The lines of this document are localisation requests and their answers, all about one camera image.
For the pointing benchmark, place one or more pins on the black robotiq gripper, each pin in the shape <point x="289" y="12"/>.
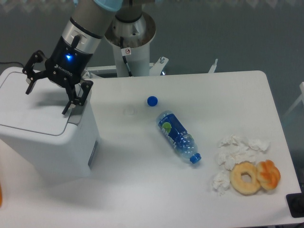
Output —
<point x="64" y="68"/>

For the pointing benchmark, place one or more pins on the white trash can lid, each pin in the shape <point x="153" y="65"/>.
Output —
<point x="38" y="113"/>

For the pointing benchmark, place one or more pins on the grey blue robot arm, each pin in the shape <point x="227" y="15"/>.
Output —
<point x="91" y="19"/>

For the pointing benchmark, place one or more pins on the white trash can body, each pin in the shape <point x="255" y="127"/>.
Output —
<point x="70" y="156"/>

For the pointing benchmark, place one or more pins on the blue bottle cap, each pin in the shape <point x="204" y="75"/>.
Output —
<point x="152" y="101"/>

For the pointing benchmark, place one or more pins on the orange object at left edge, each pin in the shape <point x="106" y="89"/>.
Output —
<point x="1" y="194"/>

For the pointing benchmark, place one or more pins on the blue plastic water bottle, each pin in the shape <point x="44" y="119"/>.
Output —
<point x="179" y="138"/>

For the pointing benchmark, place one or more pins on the large crumpled white tissue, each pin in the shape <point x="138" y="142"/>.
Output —
<point x="236" y="149"/>

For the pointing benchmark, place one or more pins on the small crumpled white tissue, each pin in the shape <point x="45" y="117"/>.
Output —
<point x="221" y="182"/>

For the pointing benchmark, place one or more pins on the orange glazed twisted bun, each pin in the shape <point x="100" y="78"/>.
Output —
<point x="268" y="174"/>

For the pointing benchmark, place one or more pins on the black device at table corner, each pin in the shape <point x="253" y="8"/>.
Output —
<point x="295" y="203"/>

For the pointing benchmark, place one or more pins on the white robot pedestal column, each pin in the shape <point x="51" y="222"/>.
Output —
<point x="130" y="42"/>

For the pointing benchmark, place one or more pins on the white metal base frame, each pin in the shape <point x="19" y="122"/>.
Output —
<point x="156" y="69"/>

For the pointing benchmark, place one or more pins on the plain ring donut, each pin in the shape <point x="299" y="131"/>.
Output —
<point x="243" y="178"/>

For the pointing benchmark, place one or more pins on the white frame at right edge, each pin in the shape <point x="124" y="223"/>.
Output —
<point x="295" y="109"/>

